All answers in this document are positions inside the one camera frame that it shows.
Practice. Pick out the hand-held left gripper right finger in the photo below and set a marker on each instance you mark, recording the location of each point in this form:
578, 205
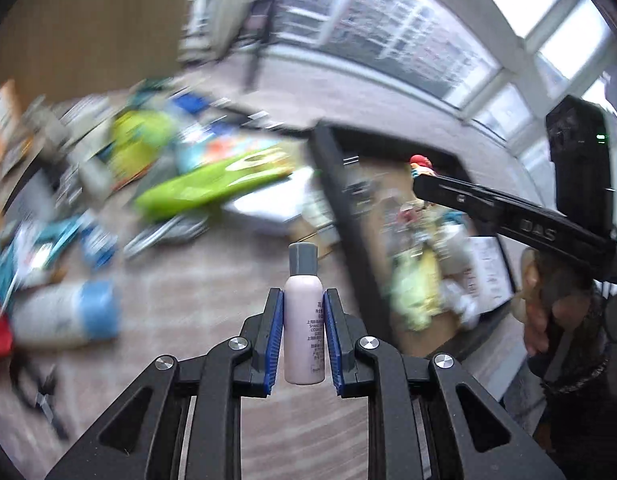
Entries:
333, 340

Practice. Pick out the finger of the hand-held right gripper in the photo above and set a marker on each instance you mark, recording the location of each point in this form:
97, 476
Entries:
458, 195

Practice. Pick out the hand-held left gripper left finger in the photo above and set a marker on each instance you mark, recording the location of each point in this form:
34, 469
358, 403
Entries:
274, 340

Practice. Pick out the pink bottle grey cap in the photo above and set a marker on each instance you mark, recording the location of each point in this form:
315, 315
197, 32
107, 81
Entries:
303, 320

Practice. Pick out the small cartoon toy figure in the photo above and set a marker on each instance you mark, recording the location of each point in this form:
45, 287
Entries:
421, 162

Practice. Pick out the white box red print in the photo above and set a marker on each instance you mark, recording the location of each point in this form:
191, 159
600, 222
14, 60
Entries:
483, 270

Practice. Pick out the long yellow packet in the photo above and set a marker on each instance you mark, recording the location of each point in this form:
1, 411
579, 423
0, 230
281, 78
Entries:
418, 285

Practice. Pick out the black box container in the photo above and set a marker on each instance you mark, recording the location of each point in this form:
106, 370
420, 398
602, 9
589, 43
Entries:
348, 240

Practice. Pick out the person's right forearm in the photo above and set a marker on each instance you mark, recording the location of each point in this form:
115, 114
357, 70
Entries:
583, 410

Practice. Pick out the person's right hand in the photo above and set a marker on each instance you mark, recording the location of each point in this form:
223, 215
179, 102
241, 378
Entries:
535, 325

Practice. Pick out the white paper packet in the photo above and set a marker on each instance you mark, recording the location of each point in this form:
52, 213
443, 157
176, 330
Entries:
273, 205

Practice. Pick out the metal scissors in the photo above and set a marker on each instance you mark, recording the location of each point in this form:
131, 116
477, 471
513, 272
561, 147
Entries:
163, 232

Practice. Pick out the lime green packet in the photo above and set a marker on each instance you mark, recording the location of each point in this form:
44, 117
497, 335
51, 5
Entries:
203, 187

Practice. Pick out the white bottle blue cap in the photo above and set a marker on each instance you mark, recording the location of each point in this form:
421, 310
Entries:
53, 317

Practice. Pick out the orange white tissue pack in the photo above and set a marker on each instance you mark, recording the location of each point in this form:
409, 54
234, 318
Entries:
3, 110

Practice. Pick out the brown wooden board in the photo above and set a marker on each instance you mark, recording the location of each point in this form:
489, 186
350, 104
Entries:
88, 20

